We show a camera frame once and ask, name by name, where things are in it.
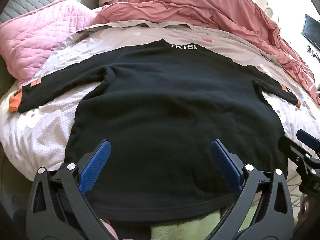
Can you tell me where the pink quilted blanket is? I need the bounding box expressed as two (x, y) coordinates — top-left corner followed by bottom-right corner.
(0, 0), (100, 80)

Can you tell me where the light green cloth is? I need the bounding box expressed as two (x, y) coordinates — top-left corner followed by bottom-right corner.
(151, 196), (300, 240)

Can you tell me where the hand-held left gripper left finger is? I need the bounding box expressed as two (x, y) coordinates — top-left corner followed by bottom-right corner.
(26, 139), (113, 240)

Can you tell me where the strawberry printed pale quilt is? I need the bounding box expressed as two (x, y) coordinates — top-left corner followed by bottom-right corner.
(0, 21), (320, 183)

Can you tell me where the black sweatshirt with orange cuffs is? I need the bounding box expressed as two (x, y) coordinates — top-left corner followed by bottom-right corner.
(9, 38), (302, 230)

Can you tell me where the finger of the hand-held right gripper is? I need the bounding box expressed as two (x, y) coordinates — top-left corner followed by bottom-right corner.
(277, 135), (312, 167)
(296, 129), (320, 153)

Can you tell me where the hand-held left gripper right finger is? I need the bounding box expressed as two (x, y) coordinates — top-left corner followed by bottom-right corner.
(211, 139), (295, 240)

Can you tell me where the white wire rack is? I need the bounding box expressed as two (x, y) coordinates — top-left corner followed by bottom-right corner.
(284, 169), (304, 207)

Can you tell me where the rose red duvet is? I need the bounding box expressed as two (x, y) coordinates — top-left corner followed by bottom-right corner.
(96, 0), (320, 105)

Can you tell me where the person's right hand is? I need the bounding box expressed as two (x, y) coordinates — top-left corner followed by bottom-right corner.
(299, 196), (315, 222)

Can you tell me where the black monitor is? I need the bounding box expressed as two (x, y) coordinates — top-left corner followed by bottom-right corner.
(301, 14), (320, 51)

